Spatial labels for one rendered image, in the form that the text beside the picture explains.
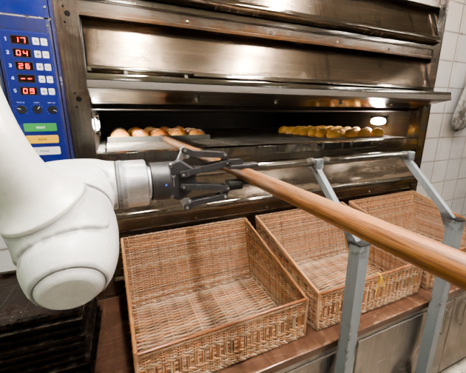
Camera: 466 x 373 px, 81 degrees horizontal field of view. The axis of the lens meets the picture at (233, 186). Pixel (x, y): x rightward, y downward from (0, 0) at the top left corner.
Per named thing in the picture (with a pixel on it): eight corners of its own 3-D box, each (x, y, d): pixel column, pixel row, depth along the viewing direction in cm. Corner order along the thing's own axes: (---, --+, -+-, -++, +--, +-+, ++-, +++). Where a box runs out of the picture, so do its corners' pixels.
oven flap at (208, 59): (88, 76, 92) (81, 20, 93) (426, 93, 162) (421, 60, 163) (86, 70, 89) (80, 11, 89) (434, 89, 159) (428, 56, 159)
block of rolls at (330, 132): (276, 132, 214) (276, 125, 213) (323, 131, 233) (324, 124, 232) (331, 139, 161) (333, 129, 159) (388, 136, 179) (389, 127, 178)
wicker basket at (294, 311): (125, 297, 114) (117, 236, 107) (245, 267, 137) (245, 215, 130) (135, 406, 72) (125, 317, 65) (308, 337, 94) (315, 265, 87)
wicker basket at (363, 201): (341, 244, 161) (346, 200, 154) (404, 229, 183) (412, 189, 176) (427, 291, 118) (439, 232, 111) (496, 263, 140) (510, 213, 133)
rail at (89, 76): (86, 78, 81) (86, 81, 83) (451, 95, 151) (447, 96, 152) (85, 72, 81) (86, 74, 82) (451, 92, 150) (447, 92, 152)
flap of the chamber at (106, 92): (86, 87, 81) (92, 103, 99) (451, 100, 151) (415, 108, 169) (86, 78, 81) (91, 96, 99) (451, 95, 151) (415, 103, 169)
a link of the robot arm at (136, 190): (118, 201, 56) (149, 197, 59) (120, 215, 48) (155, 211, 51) (114, 157, 54) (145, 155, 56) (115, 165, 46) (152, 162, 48)
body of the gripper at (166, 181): (144, 158, 56) (188, 155, 59) (148, 197, 58) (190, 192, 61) (149, 163, 49) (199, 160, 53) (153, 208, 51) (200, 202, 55)
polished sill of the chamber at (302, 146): (98, 162, 106) (97, 152, 105) (407, 143, 176) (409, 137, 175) (98, 164, 100) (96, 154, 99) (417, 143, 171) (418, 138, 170)
